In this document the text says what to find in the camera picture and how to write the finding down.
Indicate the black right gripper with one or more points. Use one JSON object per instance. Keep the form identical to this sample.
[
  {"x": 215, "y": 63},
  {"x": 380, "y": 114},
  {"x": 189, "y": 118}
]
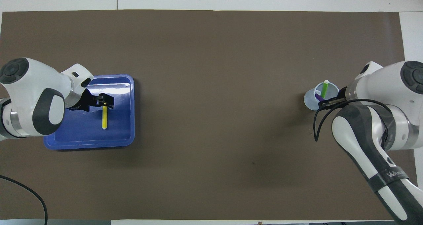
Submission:
[{"x": 342, "y": 94}]

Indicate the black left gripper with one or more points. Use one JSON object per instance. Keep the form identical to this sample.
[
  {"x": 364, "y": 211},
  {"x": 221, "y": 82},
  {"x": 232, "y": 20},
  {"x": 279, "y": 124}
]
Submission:
[{"x": 84, "y": 101}]

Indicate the purple marker pen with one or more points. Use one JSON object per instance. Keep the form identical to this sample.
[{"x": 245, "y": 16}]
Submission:
[{"x": 318, "y": 96}]

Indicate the green marker pen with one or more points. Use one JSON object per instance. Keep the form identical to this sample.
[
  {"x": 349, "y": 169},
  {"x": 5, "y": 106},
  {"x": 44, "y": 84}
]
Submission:
[{"x": 325, "y": 89}]

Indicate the yellow marker pen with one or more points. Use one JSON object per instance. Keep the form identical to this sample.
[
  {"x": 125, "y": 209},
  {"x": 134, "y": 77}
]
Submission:
[{"x": 104, "y": 119}]

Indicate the translucent plastic cup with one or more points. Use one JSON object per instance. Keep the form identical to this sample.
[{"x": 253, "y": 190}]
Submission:
[{"x": 310, "y": 101}]

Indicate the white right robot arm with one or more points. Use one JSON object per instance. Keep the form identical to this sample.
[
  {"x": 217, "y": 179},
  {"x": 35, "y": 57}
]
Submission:
[{"x": 380, "y": 86}]

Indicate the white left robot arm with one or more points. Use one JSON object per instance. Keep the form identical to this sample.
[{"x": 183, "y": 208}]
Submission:
[{"x": 29, "y": 86}]

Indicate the blue plastic tray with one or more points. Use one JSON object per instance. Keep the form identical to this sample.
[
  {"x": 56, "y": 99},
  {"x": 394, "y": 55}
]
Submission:
[{"x": 120, "y": 132}]

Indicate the brown table mat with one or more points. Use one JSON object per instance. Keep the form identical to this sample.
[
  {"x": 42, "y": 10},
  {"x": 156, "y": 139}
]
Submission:
[{"x": 211, "y": 53}]

